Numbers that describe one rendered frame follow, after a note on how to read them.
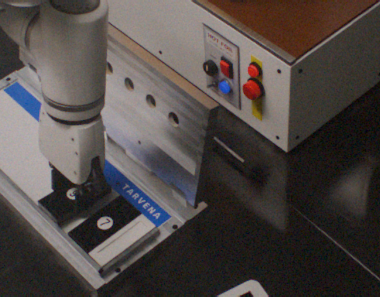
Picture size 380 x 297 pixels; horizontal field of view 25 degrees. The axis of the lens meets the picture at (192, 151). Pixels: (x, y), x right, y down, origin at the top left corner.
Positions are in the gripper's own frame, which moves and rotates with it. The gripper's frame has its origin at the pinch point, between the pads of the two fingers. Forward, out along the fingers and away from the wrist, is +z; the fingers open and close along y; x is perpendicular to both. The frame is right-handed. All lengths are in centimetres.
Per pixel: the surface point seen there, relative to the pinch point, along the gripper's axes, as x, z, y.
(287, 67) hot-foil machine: 25.9, -19.5, 14.3
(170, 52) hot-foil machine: 28.8, -5.6, -12.1
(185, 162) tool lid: 11.7, -6.7, 10.7
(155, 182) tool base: 11.1, 0.7, 5.6
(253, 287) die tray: 9.3, 2.0, 28.4
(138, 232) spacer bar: 2.9, 1.3, 11.5
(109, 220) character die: 1.1, 1.5, 7.2
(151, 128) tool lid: 11.9, -7.6, 2.9
